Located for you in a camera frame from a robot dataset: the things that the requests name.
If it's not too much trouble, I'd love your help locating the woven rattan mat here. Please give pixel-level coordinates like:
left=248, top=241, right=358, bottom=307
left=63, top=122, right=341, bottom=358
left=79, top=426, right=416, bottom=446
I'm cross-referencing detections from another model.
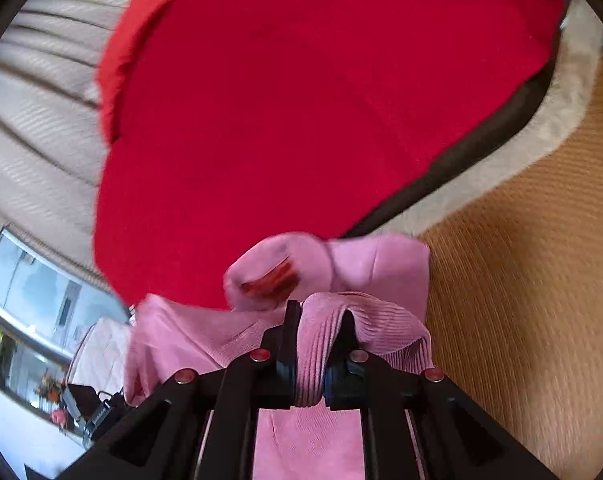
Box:
left=351, top=0, right=603, bottom=480

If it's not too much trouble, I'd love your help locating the beige dotted curtain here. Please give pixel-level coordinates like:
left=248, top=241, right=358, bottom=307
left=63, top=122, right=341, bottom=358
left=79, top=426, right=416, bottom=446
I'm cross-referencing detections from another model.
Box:
left=0, top=0, right=202, bottom=291

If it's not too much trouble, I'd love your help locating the pink jacket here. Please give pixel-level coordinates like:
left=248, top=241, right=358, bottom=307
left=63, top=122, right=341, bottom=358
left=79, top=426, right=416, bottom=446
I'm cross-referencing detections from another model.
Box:
left=123, top=231, right=435, bottom=480

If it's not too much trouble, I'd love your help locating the white standing air conditioner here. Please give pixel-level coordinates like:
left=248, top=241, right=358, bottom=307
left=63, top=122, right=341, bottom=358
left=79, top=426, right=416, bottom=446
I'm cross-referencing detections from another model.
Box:
left=0, top=226, right=132, bottom=416

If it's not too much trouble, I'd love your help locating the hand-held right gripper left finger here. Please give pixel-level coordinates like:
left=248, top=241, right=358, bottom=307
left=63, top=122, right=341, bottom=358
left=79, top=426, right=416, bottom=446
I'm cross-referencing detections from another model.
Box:
left=24, top=300, right=302, bottom=480

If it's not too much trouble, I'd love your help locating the red blanket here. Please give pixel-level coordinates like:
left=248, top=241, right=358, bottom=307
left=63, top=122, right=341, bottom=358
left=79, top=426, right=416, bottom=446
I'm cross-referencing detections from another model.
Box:
left=92, top=0, right=567, bottom=311

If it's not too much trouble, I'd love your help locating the red pillow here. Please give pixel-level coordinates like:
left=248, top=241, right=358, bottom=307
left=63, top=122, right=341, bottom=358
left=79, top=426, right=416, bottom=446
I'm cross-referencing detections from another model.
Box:
left=96, top=0, right=182, bottom=143

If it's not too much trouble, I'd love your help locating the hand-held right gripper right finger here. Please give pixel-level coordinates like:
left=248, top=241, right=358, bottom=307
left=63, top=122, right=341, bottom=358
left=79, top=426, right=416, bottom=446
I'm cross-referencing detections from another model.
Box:
left=324, top=310, right=562, bottom=480

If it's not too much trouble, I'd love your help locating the white quilted cushion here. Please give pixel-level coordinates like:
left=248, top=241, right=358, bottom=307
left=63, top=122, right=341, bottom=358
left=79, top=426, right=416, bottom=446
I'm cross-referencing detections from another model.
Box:
left=66, top=317, right=132, bottom=396

